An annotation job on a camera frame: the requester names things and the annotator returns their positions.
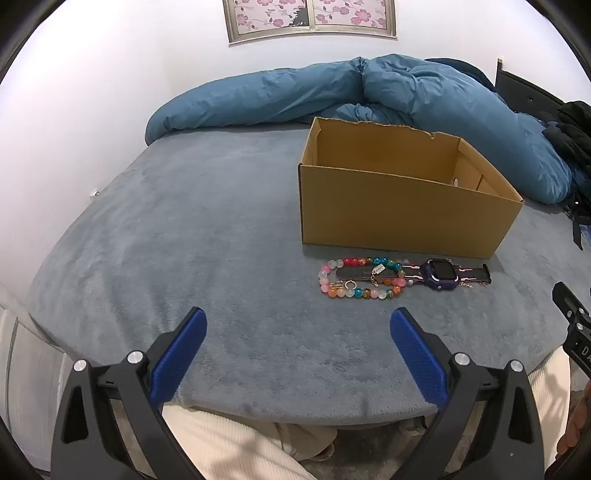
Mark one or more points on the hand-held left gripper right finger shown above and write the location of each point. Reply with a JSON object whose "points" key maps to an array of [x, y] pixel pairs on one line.
{"points": [[415, 355]]}

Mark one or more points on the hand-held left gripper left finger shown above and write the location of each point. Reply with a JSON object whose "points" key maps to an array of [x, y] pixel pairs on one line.
{"points": [[182, 355]]}

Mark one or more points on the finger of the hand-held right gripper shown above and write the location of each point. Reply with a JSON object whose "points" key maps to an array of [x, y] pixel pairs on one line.
{"points": [[565, 300]]}

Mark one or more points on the purple smartwatch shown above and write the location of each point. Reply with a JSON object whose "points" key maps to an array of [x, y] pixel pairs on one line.
{"points": [[436, 274]]}

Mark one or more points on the brown cardboard box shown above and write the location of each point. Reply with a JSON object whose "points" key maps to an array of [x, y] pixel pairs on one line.
{"points": [[392, 217]]}

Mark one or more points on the person's right hand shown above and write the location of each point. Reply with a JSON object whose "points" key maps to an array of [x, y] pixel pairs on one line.
{"points": [[575, 424]]}

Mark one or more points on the small gold earring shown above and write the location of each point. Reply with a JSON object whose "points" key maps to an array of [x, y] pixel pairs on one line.
{"points": [[471, 286]]}

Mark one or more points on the cream ribbed pants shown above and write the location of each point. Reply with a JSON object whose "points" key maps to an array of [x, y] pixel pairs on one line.
{"points": [[231, 443]]}

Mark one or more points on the black clothing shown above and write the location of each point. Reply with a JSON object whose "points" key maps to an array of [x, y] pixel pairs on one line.
{"points": [[572, 138]]}

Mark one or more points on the dark headboard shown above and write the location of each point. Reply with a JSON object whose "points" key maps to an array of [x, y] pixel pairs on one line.
{"points": [[521, 87]]}

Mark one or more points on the blue duvet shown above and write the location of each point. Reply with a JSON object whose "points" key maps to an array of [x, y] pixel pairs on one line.
{"points": [[286, 92]]}

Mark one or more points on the floral framed window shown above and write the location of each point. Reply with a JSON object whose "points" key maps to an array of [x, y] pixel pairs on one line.
{"points": [[323, 14]]}

